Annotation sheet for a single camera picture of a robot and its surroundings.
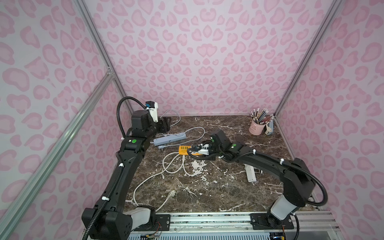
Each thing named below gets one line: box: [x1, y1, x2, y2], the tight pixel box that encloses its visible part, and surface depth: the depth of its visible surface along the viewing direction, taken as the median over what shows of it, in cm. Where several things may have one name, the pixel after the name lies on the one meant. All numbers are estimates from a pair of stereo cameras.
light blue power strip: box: [153, 132, 187, 146], surface depth 106 cm
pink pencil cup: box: [249, 119, 266, 136], surface depth 105 cm
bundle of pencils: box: [250, 108, 274, 125], surface depth 105 cm
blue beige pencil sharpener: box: [264, 120, 275, 136], surface depth 109 cm
